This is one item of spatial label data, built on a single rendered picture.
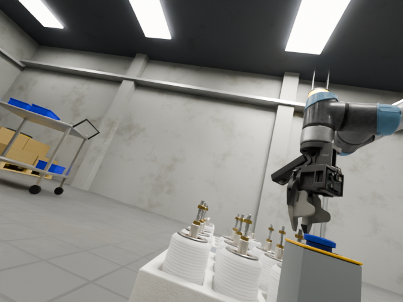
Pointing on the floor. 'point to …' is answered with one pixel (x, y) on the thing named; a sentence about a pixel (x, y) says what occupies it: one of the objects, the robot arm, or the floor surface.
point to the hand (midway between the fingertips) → (298, 226)
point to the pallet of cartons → (23, 152)
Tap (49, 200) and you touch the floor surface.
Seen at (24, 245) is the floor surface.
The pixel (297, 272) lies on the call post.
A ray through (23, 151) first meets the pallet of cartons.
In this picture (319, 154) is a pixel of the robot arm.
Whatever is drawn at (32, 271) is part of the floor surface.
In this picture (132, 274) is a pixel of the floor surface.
